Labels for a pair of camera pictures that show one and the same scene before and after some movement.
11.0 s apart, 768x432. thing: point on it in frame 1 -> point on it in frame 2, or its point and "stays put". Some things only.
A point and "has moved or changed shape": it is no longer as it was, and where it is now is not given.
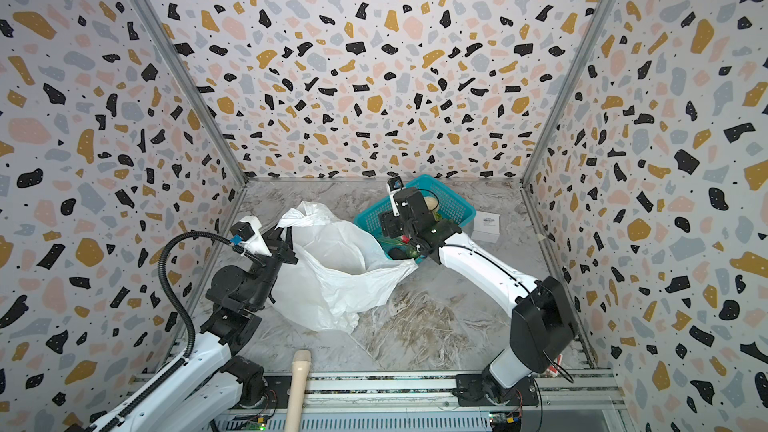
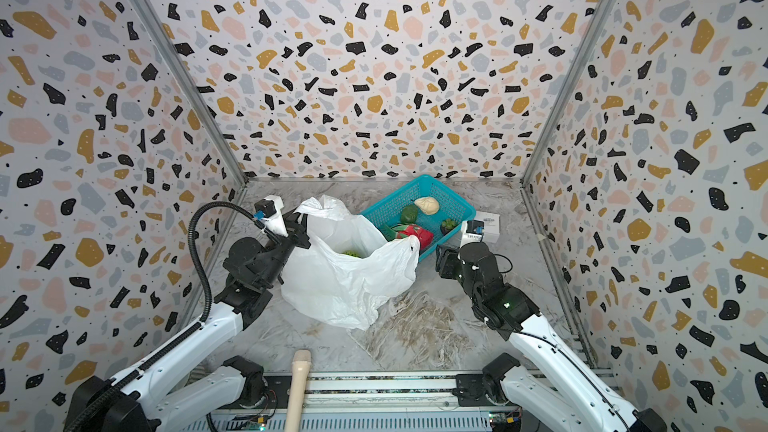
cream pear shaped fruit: x=431 y=203 stays put
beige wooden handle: x=300 y=371 stays put
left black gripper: x=277 y=246 -> x=295 y=234
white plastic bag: x=339 y=269 has moved or changed shape
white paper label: x=486 y=227 stays put
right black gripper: x=399 y=231 -> x=448 y=258
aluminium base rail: x=428 y=401 stays put
